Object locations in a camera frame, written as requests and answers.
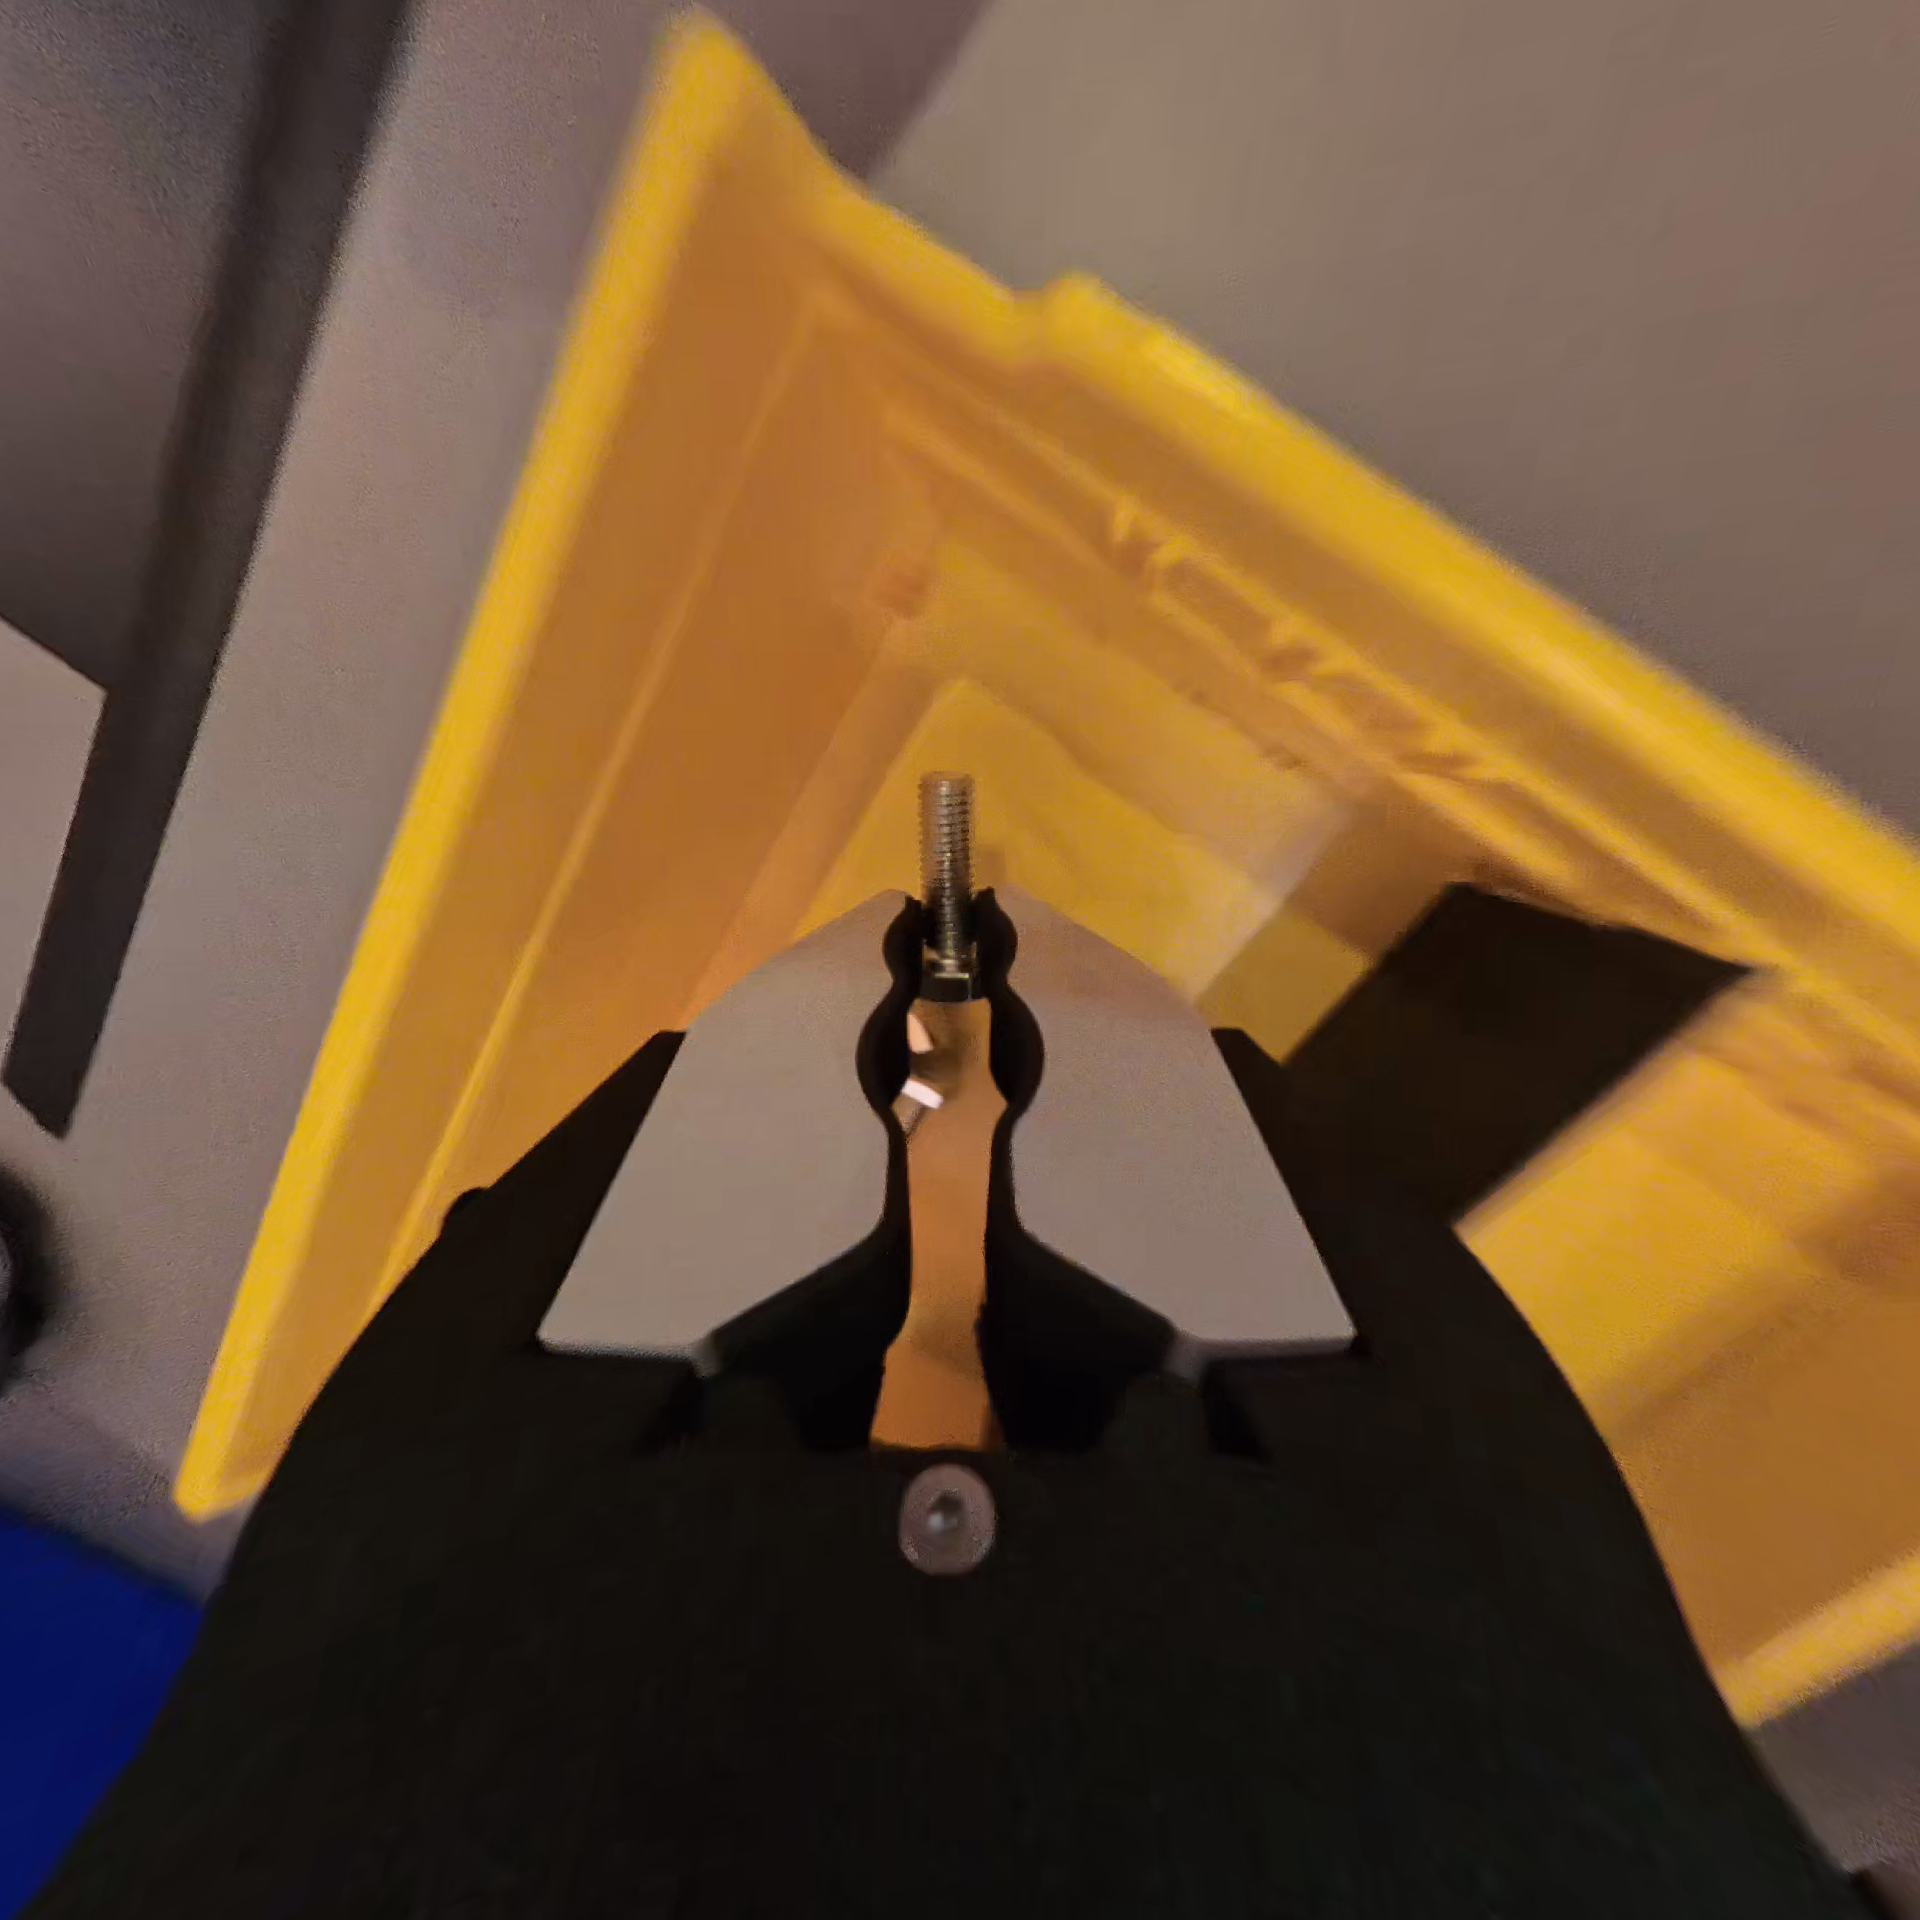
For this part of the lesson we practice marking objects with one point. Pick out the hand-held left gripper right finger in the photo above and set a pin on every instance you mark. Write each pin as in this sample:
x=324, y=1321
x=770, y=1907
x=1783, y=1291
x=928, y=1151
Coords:
x=1184, y=1170

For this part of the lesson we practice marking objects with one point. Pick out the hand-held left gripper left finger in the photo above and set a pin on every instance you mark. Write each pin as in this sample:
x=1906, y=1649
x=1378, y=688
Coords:
x=720, y=1170

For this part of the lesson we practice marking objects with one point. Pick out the silver metal bolt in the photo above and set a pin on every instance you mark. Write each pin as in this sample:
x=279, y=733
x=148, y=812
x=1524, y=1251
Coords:
x=948, y=855

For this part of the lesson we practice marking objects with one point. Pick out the yellow plastic bin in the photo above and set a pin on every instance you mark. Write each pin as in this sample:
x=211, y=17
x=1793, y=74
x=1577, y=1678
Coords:
x=720, y=600

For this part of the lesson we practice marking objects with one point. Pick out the blue plastic bin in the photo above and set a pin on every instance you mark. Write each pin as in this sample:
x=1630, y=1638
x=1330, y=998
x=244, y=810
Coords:
x=74, y=1724

